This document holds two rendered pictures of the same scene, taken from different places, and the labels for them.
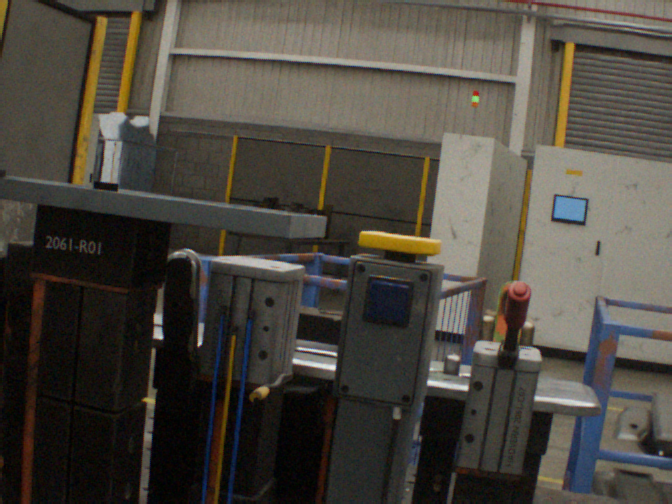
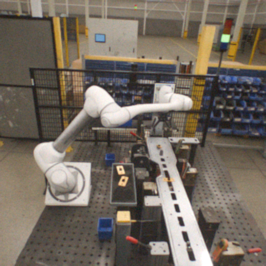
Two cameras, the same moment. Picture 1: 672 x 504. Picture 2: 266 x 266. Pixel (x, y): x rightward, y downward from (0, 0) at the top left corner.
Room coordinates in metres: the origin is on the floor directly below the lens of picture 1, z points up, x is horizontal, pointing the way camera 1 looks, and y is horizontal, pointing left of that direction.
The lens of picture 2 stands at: (0.54, -0.85, 2.01)
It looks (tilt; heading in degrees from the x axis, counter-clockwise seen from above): 26 degrees down; 75
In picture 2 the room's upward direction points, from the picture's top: 3 degrees clockwise
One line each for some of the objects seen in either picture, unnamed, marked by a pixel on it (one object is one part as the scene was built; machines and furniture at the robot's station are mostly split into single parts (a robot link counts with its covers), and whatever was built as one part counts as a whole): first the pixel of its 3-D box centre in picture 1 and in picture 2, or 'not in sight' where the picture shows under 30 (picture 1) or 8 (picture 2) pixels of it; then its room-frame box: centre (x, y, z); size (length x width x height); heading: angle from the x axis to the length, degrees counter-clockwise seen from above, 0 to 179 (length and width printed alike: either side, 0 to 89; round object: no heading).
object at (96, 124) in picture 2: not in sight; (134, 125); (1.12, 1.29, 1.01); 0.90 x 0.22 x 0.03; 169
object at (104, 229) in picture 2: not in sight; (105, 229); (0.68, 0.24, 0.74); 0.11 x 0.10 x 0.09; 79
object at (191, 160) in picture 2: not in sight; (192, 153); (1.64, 0.91, 0.84); 0.11 x 0.06 x 0.29; 169
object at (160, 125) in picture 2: not in sight; (158, 118); (1.30, 1.08, 1.17); 0.12 x 0.01 x 0.34; 169
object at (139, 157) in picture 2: not in sight; (138, 177); (0.97, 0.50, 0.94); 0.18 x 0.13 x 0.49; 79
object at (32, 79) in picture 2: not in sight; (123, 139); (1.05, 1.43, 0.77); 1.97 x 0.14 x 1.55; 169
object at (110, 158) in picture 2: not in sight; (110, 160); (0.84, 1.07, 0.74); 0.11 x 0.10 x 0.09; 79
